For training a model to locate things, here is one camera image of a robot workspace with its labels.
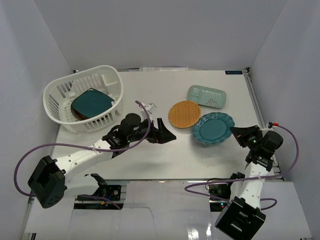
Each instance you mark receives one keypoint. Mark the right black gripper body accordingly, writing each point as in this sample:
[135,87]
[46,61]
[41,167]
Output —
[253,142]

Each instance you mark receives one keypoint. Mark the orange woven round plate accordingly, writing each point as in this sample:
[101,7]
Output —
[184,114]

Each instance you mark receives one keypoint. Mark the dark red rimmed round plate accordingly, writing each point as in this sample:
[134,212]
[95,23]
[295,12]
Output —
[77,115]

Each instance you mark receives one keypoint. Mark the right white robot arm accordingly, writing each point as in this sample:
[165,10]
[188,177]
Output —
[242,217]

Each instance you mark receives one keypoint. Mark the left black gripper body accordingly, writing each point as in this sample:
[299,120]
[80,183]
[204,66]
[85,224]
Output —
[155,132]

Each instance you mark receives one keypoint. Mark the teal scalloped round plate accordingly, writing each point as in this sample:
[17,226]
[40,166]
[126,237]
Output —
[213,128]

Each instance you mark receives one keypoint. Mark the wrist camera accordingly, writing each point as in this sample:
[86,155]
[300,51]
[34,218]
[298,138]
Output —
[148,110]
[271,126]

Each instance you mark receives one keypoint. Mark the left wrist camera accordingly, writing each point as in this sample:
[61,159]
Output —
[148,110]

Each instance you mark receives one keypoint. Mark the light green rectangular plate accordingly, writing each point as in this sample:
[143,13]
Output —
[207,96]

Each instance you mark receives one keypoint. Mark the white plastic dish bin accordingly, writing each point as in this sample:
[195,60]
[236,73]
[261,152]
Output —
[59,95]

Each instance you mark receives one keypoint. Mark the aluminium frame rail right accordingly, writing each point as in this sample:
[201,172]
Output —
[261,122]

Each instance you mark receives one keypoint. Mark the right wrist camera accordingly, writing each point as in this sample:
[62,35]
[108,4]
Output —
[271,126]

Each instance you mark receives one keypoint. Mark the dark teal square plate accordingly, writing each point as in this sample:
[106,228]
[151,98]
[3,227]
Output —
[92,103]

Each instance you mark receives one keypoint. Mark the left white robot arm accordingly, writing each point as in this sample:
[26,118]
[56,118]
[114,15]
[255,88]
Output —
[54,179]

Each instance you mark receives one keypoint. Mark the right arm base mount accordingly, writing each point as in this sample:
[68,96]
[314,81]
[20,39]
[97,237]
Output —
[224,193]

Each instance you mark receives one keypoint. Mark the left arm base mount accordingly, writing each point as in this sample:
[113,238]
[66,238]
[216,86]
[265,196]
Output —
[108,197]

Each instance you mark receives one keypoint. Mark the blue label sticker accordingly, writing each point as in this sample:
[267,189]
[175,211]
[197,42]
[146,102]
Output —
[233,72]

